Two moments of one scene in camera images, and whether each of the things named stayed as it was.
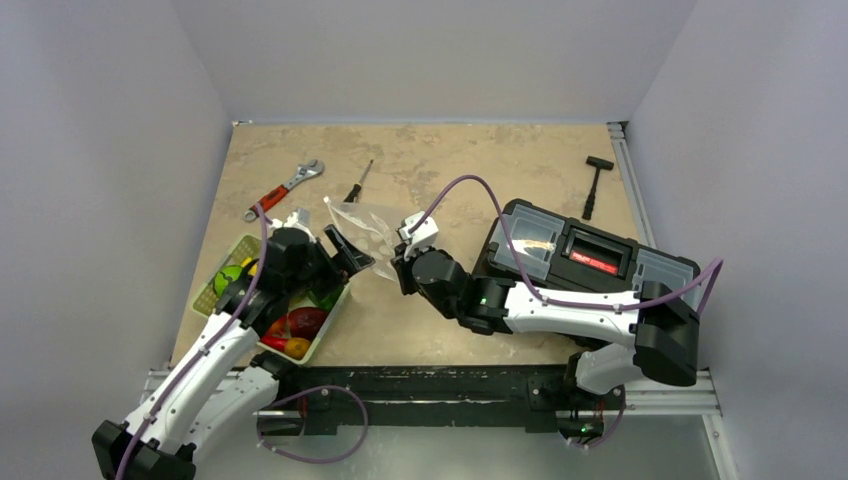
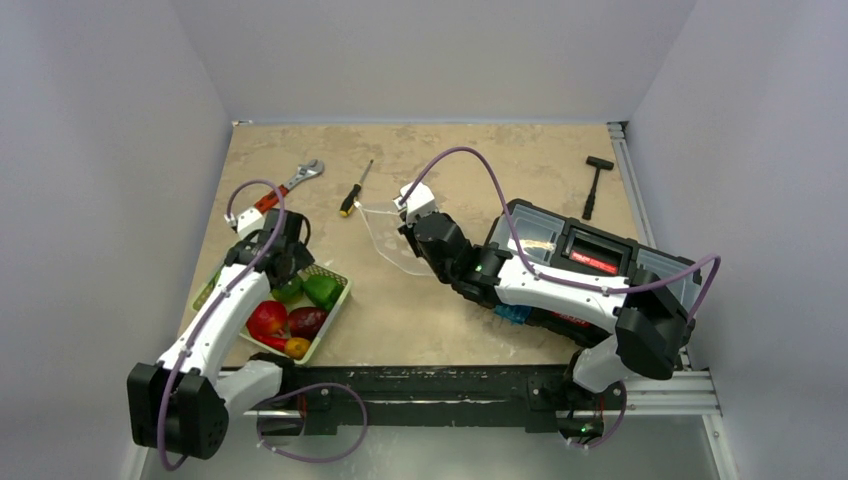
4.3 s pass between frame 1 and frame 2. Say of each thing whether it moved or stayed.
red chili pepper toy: stayed
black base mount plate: stayed
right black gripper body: moved
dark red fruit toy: stayed
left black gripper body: moved
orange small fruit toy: stayed
